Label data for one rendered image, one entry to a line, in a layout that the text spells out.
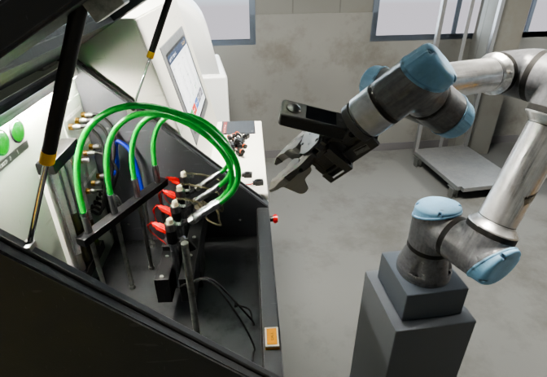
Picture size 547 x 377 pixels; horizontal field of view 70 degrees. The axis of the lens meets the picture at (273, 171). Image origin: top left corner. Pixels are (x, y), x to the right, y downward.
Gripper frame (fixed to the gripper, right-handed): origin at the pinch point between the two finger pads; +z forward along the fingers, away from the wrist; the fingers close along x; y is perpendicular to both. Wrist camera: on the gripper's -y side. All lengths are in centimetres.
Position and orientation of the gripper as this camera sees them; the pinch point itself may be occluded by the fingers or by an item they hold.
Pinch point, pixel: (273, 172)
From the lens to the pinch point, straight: 76.1
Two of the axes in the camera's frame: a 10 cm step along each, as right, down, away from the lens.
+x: 1.4, -6.6, 7.4
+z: -6.6, 5.0, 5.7
